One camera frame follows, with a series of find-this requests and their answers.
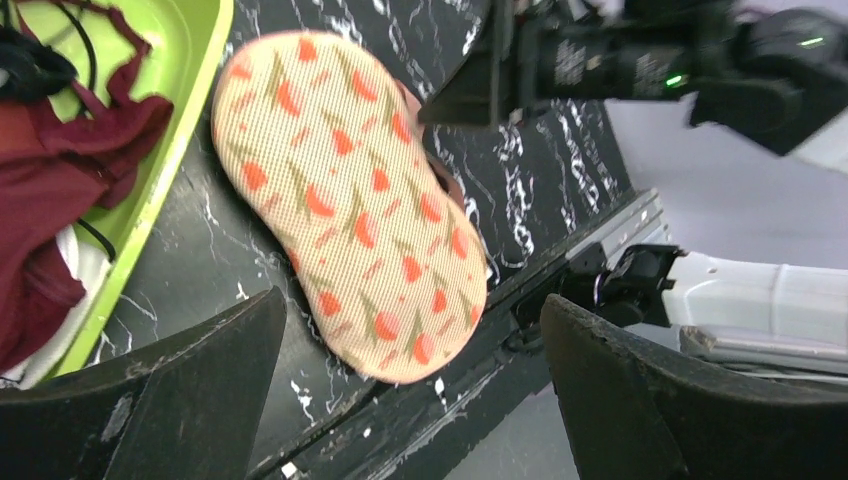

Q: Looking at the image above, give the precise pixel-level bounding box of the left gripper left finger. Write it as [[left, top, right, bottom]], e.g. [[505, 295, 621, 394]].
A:
[[1, 288, 287, 479]]

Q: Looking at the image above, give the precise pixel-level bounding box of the green plastic bin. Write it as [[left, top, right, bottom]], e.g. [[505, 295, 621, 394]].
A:
[[20, 0, 234, 376]]

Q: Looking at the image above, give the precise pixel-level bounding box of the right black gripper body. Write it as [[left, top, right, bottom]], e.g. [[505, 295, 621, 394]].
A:
[[490, 0, 750, 127]]

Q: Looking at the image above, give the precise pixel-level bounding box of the white garment in bin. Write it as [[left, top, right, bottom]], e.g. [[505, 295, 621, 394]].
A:
[[1, 226, 112, 390]]

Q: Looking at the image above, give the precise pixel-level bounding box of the floral mesh laundry bag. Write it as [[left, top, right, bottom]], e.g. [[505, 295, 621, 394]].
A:
[[212, 31, 488, 384]]

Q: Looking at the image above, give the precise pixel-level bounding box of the maroon bra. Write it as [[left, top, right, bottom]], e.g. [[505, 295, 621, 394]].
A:
[[1, 4, 173, 370]]

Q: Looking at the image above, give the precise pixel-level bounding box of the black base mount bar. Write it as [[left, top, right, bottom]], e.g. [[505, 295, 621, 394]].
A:
[[248, 190, 667, 479]]

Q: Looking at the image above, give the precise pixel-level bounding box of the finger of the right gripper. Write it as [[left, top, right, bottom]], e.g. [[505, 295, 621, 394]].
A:
[[417, 26, 514, 128]]

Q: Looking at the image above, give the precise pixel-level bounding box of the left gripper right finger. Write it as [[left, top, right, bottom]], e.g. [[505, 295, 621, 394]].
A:
[[540, 294, 847, 480]]

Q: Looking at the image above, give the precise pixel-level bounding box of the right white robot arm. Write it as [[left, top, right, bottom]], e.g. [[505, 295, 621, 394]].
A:
[[418, 1, 847, 384]]

